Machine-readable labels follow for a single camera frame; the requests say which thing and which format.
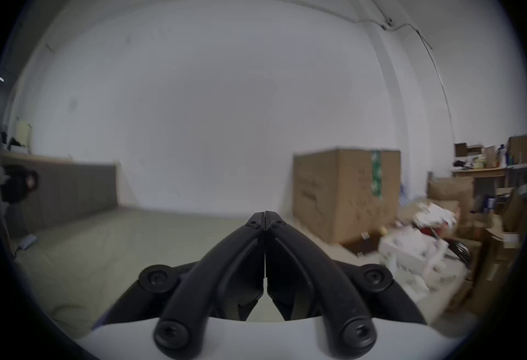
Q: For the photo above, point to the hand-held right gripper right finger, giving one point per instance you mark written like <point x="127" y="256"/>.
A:
<point x="304" y="259"/>

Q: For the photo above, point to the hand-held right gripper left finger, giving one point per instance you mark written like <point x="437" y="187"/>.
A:
<point x="230" y="259"/>

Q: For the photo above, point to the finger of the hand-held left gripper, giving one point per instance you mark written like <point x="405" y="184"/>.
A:
<point x="18" y="183"/>

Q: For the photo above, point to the large brown carton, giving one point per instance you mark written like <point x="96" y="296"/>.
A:
<point x="341" y="193"/>

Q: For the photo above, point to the white foam packing box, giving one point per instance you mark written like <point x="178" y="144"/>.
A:
<point x="407" y="253"/>

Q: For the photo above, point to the bed with pale green sheet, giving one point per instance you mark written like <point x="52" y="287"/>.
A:
<point x="107" y="251"/>

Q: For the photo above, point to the pile of brown cartons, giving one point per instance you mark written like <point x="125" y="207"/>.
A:
<point x="494" y="259"/>

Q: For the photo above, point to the wooden table with clutter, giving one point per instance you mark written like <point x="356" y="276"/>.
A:
<point x="481" y="171"/>

